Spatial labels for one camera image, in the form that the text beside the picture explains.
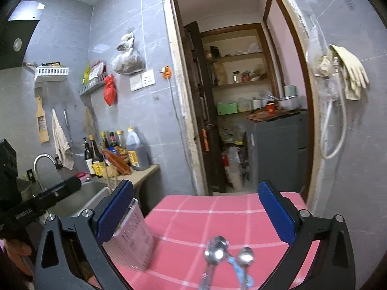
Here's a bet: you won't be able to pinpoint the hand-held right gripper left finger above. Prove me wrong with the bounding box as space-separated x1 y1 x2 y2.
34 180 135 290

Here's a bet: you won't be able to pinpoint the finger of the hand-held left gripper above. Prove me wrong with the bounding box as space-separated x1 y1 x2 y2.
42 177 82 206

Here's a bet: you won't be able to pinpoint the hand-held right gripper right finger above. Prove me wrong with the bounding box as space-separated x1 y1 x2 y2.
258 180 357 290

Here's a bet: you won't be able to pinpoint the white perforated utensil holder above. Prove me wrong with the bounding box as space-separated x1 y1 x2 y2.
103 198 155 271

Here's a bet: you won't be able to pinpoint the blue-handled spoon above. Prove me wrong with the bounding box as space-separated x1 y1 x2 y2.
228 247 255 289

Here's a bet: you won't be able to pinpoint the round steel spoon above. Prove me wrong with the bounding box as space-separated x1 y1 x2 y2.
212 236 230 261

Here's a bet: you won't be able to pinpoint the person's left hand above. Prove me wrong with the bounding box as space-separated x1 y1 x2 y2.
0 238 34 282

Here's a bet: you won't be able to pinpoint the steel sink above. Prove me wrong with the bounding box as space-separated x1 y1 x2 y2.
51 178 113 218

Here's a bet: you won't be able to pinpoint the steel faucet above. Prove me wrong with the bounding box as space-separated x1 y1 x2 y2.
33 153 62 194

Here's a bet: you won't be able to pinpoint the dark pump bottle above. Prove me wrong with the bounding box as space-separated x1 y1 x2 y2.
83 137 94 174

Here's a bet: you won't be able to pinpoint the orange snack packet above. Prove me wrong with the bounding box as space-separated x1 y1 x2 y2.
101 148 132 176

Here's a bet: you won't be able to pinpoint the white hanging towel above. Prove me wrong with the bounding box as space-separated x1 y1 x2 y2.
52 109 74 170

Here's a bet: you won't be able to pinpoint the beige kitchen counter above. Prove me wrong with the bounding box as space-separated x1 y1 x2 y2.
119 165 160 188

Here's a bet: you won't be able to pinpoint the white floor bag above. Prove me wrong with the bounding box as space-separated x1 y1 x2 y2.
225 146 244 189

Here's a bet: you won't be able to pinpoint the grey cabinet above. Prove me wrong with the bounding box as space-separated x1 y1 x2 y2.
246 112 308 193

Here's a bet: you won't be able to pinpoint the large dark vinegar jug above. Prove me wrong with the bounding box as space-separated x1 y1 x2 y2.
125 127 151 171

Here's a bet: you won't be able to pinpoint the hanging metal utensil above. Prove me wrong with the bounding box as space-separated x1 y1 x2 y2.
63 110 73 144

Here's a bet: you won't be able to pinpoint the wooden grater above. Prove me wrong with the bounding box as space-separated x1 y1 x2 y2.
36 95 49 144

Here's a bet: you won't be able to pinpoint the hanging mesh scrubber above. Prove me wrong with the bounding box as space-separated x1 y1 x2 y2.
83 106 97 133

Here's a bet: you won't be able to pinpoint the pink checked tablecloth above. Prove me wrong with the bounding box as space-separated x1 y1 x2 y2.
88 192 321 290

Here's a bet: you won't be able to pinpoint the wooden cutting board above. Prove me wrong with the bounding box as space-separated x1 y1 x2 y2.
247 109 291 121

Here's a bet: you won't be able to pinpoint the red plastic bag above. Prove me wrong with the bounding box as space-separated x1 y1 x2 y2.
103 75 117 106

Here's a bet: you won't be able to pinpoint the steel cooking pot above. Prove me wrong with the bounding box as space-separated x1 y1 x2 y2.
276 95 298 110

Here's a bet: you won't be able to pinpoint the green box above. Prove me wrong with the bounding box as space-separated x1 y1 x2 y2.
217 103 238 115

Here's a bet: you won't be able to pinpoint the red seasoning packet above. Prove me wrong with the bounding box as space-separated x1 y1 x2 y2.
91 61 106 79

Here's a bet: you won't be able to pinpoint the dark wooden door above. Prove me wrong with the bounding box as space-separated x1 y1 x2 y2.
184 21 228 194

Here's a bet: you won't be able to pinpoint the clear bag of dried goods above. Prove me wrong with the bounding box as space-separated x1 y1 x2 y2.
110 29 146 75

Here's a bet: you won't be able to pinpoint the black range hood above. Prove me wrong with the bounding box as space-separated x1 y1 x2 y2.
0 3 42 70

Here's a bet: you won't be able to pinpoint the brown paper bag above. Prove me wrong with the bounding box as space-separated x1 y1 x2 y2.
213 62 227 86

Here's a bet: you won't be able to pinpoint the clear hanging plastic bag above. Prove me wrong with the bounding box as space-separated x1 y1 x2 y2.
305 26 333 98

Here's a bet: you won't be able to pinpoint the wooden shelf unit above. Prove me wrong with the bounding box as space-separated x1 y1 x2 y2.
200 26 273 116

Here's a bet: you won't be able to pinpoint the cream rubber gloves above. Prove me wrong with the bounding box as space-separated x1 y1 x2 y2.
328 45 370 100

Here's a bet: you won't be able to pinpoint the grey wall shelf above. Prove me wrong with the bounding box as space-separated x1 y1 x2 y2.
79 73 108 96

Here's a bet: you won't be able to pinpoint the white hose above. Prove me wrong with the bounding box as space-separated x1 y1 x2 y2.
320 56 348 160

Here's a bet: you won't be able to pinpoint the white wall basket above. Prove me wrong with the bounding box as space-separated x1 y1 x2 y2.
34 66 69 83

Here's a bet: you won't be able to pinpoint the white wall socket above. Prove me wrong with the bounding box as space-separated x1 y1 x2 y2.
141 69 156 86

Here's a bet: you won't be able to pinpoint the wooden door frame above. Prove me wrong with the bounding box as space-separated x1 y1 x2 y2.
160 0 325 206

